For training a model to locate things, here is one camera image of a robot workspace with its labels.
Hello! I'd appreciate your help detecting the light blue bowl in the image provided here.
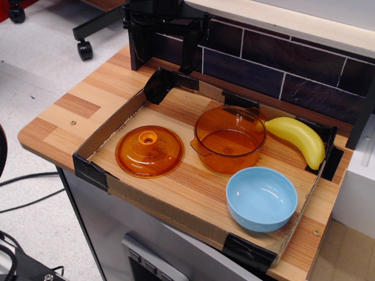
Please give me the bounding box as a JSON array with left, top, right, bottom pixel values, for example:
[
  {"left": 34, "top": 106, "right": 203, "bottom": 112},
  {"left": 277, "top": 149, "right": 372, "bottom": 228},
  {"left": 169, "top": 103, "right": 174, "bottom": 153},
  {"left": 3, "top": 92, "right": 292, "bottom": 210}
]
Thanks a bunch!
[{"left": 226, "top": 167, "right": 298, "bottom": 232}]

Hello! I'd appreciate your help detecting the black equipment bottom left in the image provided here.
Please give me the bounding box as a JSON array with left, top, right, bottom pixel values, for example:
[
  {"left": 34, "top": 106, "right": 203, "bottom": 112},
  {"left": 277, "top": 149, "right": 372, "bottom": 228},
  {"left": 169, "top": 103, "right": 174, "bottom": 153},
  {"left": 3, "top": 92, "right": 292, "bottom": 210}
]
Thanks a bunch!
[{"left": 1, "top": 231, "right": 67, "bottom": 281}]

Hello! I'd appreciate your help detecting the black caster wheel top left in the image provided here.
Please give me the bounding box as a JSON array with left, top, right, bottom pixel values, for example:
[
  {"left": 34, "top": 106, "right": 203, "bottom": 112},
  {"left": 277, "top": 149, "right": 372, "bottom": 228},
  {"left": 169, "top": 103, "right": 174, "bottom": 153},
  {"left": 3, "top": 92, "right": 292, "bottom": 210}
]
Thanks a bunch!
[{"left": 8, "top": 0, "right": 26, "bottom": 23}]

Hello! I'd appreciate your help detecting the yellow plastic banana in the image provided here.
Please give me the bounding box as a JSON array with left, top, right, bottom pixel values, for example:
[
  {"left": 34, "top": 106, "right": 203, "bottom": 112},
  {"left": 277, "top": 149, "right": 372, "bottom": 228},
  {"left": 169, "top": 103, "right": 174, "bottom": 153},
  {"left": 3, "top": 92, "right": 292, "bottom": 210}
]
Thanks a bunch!
[{"left": 265, "top": 116, "right": 326, "bottom": 170}]

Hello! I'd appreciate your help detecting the taped cardboard fence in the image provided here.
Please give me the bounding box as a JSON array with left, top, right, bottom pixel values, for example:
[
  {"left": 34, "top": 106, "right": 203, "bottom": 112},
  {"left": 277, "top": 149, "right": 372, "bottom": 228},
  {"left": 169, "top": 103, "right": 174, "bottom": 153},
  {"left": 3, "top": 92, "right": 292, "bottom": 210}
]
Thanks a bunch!
[{"left": 73, "top": 68, "right": 352, "bottom": 271}]

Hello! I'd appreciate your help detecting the orange transparent pot lid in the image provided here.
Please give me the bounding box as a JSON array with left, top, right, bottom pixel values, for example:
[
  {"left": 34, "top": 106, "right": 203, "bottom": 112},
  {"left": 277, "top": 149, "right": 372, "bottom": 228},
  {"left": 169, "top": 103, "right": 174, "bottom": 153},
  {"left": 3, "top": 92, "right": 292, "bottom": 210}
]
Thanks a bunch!
[{"left": 115, "top": 126, "right": 185, "bottom": 178}]

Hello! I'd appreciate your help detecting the black office chair base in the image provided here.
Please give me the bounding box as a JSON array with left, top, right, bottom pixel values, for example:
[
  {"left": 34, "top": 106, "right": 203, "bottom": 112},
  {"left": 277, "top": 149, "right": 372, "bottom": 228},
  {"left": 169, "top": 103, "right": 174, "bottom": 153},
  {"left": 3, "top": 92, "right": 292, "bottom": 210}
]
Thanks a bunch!
[{"left": 73, "top": 4, "right": 124, "bottom": 61}]

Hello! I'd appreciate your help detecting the black vertical post right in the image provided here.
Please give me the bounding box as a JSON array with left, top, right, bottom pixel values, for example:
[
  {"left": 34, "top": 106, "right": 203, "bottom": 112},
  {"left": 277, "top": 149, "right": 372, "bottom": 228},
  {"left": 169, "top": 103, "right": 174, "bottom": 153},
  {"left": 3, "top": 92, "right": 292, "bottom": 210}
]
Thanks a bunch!
[{"left": 346, "top": 80, "right": 375, "bottom": 150}]

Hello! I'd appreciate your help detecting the black floor cable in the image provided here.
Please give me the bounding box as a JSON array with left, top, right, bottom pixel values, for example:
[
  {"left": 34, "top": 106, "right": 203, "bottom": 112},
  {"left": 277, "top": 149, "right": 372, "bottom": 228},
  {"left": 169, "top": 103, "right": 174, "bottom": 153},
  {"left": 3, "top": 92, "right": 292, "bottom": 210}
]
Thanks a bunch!
[{"left": 0, "top": 172, "right": 65, "bottom": 214}]

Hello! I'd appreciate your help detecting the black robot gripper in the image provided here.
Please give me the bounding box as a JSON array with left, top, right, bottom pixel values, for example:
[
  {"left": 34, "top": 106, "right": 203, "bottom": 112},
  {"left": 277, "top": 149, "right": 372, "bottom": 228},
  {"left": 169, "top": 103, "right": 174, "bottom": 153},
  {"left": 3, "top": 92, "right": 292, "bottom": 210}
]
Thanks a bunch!
[{"left": 122, "top": 1, "right": 212, "bottom": 74}]

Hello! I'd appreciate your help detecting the orange transparent pot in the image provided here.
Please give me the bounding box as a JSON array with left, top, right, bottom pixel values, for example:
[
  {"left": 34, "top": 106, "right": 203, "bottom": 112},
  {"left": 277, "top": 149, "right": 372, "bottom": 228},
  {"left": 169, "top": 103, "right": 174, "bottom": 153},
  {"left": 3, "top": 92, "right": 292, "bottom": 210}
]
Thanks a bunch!
[{"left": 190, "top": 105, "right": 267, "bottom": 174}]

